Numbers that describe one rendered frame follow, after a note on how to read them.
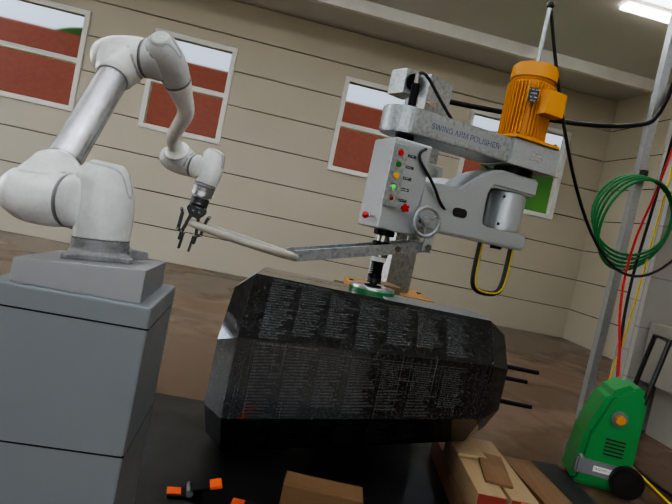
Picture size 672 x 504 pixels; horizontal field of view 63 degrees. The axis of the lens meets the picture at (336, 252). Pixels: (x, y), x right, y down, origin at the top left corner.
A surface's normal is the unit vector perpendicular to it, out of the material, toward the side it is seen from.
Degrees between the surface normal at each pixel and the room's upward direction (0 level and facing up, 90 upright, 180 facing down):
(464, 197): 90
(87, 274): 90
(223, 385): 90
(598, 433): 90
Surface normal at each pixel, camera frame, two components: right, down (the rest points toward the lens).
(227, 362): -0.62, -0.09
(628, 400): -0.18, 0.01
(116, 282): 0.13, 0.08
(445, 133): 0.38, 0.13
